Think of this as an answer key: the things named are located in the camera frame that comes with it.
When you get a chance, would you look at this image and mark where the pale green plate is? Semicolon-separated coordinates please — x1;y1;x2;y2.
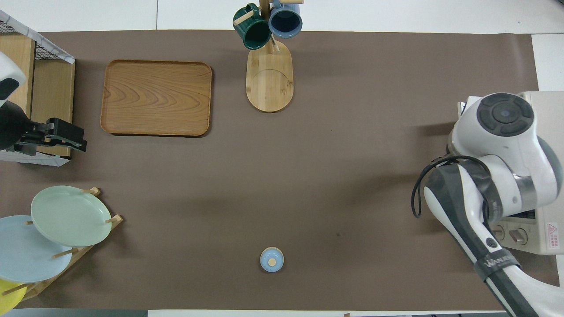
31;185;113;247

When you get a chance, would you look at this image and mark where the dark green mug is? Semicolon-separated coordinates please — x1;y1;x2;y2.
233;4;272;50

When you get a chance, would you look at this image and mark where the wooden plate rack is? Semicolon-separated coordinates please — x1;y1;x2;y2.
0;187;124;303

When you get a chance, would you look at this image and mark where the wooden serving tray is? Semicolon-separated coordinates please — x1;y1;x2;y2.
100;60;212;136

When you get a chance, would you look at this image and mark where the wire and wood shelf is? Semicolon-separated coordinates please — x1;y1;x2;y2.
0;10;75;167

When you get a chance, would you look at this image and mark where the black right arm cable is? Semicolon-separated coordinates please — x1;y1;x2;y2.
412;155;485;219

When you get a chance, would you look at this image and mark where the blue mug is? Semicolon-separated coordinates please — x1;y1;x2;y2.
268;0;304;39

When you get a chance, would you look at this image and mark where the wooden mug tree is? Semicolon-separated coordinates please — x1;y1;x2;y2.
233;0;304;113

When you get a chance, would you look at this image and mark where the yellow plate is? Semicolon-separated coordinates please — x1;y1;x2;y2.
0;280;27;315

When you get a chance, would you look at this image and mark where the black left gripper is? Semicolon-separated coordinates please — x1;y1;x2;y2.
0;102;87;156

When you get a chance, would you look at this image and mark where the pale blue racked plate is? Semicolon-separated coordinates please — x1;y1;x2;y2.
0;215;73;284

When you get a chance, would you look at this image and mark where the beige toaster oven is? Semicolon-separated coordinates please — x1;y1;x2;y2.
458;91;564;256

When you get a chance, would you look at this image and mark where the brown table mat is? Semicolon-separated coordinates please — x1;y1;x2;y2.
0;30;561;311

